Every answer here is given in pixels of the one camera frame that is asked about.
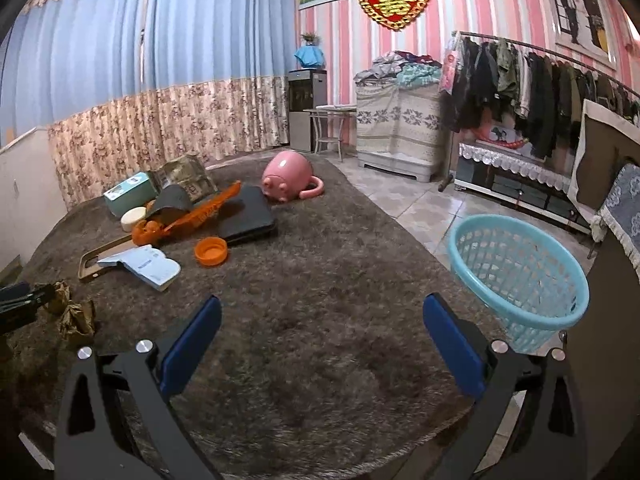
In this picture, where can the black textured paper cup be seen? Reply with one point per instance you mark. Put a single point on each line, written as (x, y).
(170, 200)

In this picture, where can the blue and floral curtain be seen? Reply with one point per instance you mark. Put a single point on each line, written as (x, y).
(150, 85)

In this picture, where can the low cabinet with lace cloth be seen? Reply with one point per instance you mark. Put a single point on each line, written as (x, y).
(515, 180)

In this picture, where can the clothes rack with hanging clothes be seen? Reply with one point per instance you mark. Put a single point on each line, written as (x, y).
(545, 90)

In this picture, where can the orange plastic bottle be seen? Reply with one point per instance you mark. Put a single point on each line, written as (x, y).
(200, 212)

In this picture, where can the brown board with cream cover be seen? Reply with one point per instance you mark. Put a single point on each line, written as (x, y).
(605, 160)

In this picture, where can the light blue plastic basket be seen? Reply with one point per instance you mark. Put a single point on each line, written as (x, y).
(545, 310)

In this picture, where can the wall poster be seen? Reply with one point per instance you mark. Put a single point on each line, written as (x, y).
(575, 5)

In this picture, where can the brown paper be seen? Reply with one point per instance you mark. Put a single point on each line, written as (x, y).
(77, 319)
(61, 294)

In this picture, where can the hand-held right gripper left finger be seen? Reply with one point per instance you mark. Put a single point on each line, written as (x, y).
(192, 345)

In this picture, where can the orange plastic lid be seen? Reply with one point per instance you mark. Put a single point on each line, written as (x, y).
(211, 251)

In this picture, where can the teal tissue box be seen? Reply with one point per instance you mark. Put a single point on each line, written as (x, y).
(127, 192)

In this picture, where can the cabinet with patterned cloth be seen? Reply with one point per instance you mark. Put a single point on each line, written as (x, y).
(400, 125)

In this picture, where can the small glass side table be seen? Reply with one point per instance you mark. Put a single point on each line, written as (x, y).
(330, 110)

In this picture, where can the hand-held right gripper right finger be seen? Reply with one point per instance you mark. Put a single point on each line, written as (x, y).
(452, 345)

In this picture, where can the cream round roll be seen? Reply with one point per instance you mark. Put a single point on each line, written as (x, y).
(133, 219)

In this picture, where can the pile of clothes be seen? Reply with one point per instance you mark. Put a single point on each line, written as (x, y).
(400, 67)

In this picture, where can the pink pig mug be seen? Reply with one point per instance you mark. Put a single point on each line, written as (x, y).
(287, 172)

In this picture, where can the grey water dispenser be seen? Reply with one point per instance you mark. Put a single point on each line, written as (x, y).
(306, 110)

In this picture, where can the brown patterned packet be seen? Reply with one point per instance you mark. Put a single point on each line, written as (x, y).
(187, 175)

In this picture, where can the tan phone case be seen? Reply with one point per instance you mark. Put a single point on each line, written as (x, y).
(97, 260)

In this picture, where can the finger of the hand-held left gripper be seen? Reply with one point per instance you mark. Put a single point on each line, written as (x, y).
(20, 312)
(15, 291)

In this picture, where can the blue covered bottle with plant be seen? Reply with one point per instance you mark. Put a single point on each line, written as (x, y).
(309, 55)

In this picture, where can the brown wooden cabinet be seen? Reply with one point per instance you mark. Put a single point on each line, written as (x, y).
(612, 360)

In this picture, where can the blue patterned fringed cloth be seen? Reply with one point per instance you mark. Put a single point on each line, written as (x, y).
(622, 210)

